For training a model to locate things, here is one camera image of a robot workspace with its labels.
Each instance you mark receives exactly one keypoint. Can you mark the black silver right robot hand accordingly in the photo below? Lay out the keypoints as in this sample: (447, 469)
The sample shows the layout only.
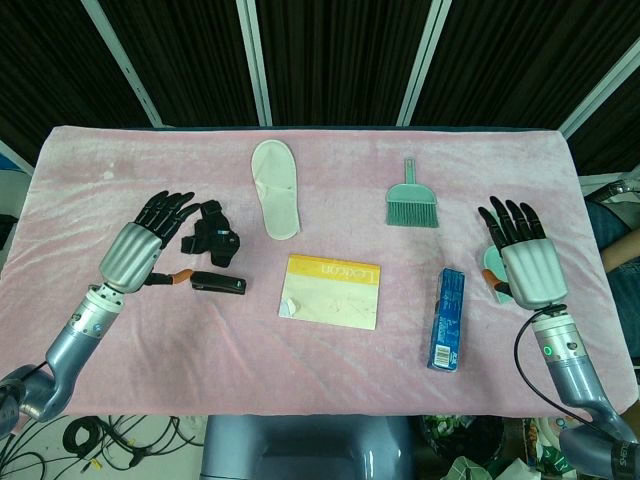
(532, 270)

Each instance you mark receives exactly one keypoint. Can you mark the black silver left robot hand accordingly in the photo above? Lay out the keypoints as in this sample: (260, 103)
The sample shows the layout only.
(130, 252)

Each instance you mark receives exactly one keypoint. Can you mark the black stapler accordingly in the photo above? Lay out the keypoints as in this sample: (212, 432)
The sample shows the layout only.
(220, 285)

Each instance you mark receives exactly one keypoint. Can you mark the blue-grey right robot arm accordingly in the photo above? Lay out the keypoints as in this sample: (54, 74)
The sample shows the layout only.
(575, 370)

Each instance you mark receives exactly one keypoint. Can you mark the person forearm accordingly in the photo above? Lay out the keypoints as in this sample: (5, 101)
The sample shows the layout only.
(622, 256)

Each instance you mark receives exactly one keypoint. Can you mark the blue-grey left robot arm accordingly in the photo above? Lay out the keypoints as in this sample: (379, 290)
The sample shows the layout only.
(70, 345)

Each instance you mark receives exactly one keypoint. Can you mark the green hand brush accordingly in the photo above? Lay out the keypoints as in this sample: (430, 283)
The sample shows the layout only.
(411, 207)

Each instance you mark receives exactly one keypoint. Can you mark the yellow cream Lexicon book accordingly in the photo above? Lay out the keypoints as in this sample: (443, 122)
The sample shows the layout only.
(330, 297)

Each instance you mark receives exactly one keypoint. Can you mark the green dustpan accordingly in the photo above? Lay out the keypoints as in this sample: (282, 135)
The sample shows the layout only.
(492, 257)

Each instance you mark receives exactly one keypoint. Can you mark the blue Oreo cookie box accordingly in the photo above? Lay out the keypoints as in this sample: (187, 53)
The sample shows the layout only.
(447, 320)

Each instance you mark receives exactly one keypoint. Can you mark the white disposable slipper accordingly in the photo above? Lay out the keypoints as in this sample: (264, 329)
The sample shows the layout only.
(277, 200)

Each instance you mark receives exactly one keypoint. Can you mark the green patterned plastic bag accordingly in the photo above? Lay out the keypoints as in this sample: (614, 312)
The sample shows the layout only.
(465, 445)

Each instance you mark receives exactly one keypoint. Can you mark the black curtain panel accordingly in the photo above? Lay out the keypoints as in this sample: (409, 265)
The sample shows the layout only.
(45, 65)
(340, 60)
(520, 60)
(200, 60)

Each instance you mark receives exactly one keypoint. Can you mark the pink fleece table cloth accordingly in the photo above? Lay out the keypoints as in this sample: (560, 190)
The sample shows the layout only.
(320, 365)

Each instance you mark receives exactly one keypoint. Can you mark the blue-grey robot torso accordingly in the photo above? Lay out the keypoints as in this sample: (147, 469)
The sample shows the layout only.
(305, 447)

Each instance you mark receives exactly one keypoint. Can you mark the white partition post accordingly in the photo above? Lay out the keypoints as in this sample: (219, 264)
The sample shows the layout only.
(256, 60)
(600, 92)
(425, 60)
(127, 65)

